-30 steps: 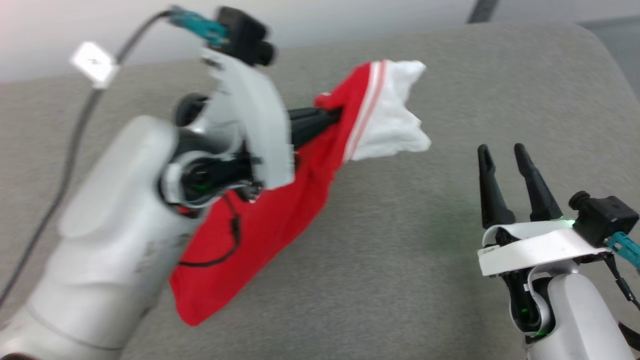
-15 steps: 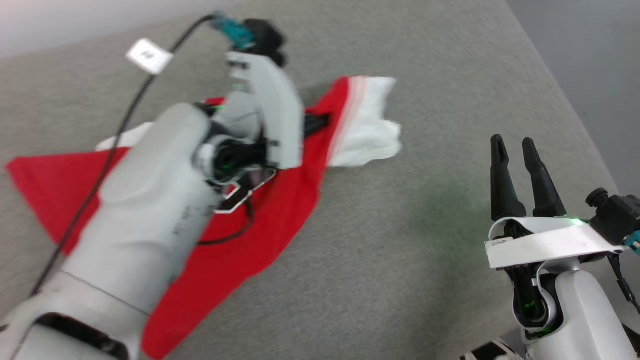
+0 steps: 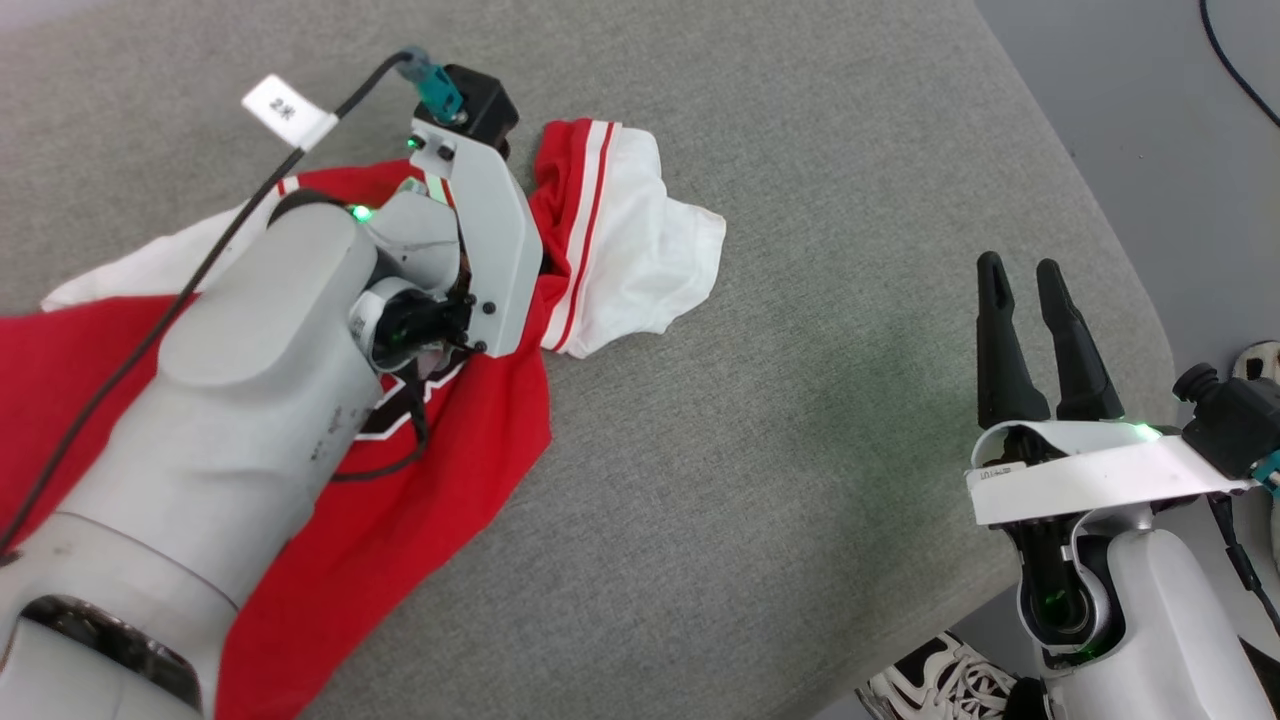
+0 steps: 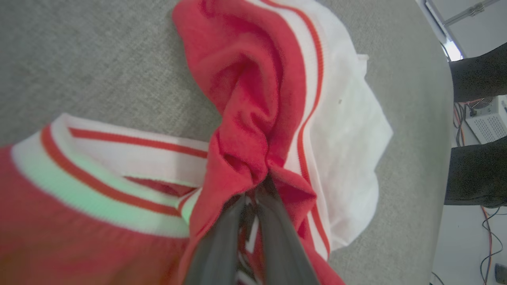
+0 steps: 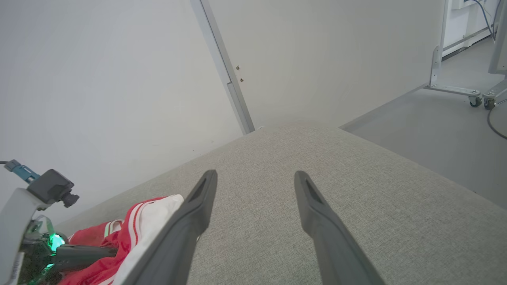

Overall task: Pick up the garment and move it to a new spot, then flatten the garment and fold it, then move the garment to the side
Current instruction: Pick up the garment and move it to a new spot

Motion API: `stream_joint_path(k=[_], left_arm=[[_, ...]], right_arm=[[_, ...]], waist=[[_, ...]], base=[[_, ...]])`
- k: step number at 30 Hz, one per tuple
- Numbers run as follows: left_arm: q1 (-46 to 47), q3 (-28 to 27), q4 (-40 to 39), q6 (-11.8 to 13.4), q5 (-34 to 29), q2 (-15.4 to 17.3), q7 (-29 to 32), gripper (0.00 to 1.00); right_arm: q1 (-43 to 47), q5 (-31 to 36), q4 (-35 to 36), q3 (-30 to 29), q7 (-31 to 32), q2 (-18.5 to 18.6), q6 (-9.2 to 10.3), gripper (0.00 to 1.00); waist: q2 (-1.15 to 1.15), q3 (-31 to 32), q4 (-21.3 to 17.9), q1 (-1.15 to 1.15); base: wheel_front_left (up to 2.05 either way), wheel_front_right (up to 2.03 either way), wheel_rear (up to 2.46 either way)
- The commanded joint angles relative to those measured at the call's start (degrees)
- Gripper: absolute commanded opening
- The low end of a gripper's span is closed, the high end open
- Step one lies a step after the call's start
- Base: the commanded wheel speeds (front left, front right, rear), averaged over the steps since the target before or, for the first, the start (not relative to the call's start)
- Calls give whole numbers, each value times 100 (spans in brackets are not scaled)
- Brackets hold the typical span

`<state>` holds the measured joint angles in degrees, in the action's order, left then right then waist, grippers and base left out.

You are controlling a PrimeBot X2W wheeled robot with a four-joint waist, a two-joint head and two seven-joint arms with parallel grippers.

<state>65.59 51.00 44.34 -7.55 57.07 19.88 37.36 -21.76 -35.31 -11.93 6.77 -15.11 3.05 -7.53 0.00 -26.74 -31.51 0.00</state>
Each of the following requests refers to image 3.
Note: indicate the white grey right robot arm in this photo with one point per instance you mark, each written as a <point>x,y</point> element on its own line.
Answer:
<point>1180,640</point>

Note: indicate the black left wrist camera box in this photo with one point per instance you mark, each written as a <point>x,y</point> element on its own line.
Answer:
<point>485,105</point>

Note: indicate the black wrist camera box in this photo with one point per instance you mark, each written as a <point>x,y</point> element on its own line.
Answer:
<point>1235,420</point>
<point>485,105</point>

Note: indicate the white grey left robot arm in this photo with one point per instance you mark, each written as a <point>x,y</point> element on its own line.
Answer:
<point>230,420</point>

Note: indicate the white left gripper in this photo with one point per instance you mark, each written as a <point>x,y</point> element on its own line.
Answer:
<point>495,250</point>

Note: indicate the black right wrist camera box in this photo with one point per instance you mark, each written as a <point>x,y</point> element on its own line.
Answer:
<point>1235,420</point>

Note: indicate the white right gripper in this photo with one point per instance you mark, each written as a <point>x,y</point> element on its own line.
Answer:
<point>1100,470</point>

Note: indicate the red and white jersey shirt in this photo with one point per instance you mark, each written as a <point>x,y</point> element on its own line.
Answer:
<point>450,480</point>

